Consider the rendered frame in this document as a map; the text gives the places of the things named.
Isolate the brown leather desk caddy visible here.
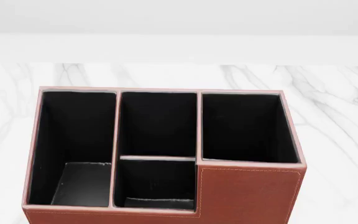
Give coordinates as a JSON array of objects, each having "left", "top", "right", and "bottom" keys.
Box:
[{"left": 21, "top": 86, "right": 308, "bottom": 224}]

